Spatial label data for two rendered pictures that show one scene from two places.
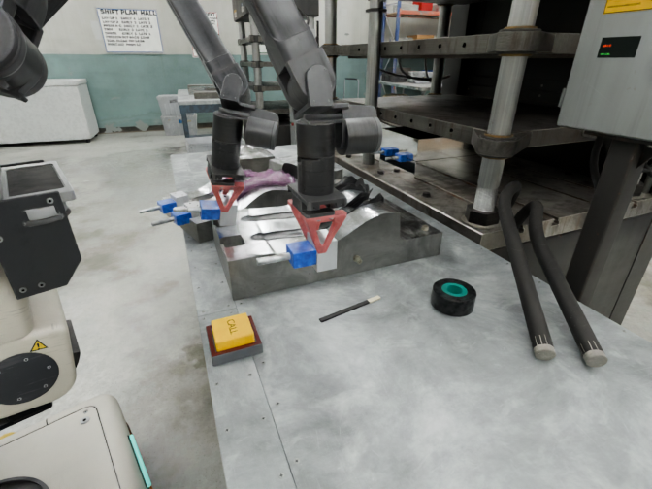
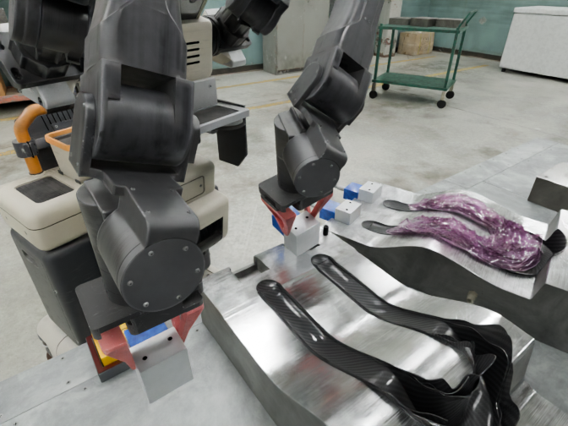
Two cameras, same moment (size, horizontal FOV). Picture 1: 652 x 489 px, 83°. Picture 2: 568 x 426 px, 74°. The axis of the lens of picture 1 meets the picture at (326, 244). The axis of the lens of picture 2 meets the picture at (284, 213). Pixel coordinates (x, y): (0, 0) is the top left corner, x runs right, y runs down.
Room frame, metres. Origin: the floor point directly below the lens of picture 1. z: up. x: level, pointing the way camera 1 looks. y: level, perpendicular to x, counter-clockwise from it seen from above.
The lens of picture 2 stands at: (0.63, -0.28, 1.29)
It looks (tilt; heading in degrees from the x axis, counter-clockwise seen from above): 32 degrees down; 76
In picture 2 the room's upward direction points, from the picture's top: straight up
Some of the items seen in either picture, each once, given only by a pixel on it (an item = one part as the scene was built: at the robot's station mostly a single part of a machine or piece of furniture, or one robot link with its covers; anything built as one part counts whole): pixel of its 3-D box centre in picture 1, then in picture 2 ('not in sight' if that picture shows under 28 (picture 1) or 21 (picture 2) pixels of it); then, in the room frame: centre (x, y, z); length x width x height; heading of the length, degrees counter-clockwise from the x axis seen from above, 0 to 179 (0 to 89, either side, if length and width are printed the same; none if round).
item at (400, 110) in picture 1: (458, 127); not in sight; (1.69, -0.59, 0.96); 1.29 x 0.83 x 0.18; 23
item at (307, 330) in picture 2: (316, 206); (374, 321); (0.82, 0.02, 0.92); 0.35 x 0.16 x 0.09; 113
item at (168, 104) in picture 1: (177, 105); not in sight; (6.97, 2.65, 0.49); 0.60 x 0.42 x 0.33; 106
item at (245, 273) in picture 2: (233, 248); (248, 276); (0.68, 0.19, 0.87); 0.05 x 0.05 x 0.04; 23
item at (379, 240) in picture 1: (324, 225); (372, 358); (0.82, 0.00, 0.87); 0.50 x 0.26 x 0.14; 113
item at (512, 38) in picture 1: (468, 66); not in sight; (1.69, -0.59, 1.20); 1.29 x 0.83 x 0.19; 23
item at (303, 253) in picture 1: (295, 254); (146, 335); (0.54, 0.05, 0.93); 0.13 x 0.05 x 0.05; 113
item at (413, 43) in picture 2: not in sight; (415, 42); (5.24, 7.20, 0.20); 0.63 x 0.44 x 0.40; 20
